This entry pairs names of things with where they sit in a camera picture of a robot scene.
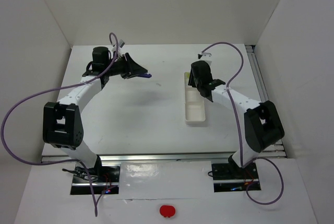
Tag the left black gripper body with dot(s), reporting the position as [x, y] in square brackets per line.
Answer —
[128, 65]

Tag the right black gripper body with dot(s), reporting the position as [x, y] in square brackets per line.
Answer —
[206, 86]

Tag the purple lego brick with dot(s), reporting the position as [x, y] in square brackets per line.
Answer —
[146, 75]

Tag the green lego brick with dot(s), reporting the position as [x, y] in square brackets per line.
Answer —
[187, 76]

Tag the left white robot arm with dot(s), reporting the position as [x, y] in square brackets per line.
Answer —
[62, 124]

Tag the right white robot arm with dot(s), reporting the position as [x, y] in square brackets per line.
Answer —
[258, 123]

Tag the white divided sorting tray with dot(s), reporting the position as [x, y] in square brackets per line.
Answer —
[194, 106]

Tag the red round button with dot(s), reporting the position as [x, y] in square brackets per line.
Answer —
[167, 211]

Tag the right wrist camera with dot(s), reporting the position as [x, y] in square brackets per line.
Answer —
[207, 57]

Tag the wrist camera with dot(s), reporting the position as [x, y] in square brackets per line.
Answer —
[118, 48]
[207, 57]

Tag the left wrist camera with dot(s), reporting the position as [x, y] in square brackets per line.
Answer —
[118, 48]

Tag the aluminium rail frame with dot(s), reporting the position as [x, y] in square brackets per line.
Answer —
[144, 119]

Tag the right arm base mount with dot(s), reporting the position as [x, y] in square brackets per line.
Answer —
[224, 180]

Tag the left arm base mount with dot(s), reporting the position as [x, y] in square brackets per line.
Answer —
[106, 182]

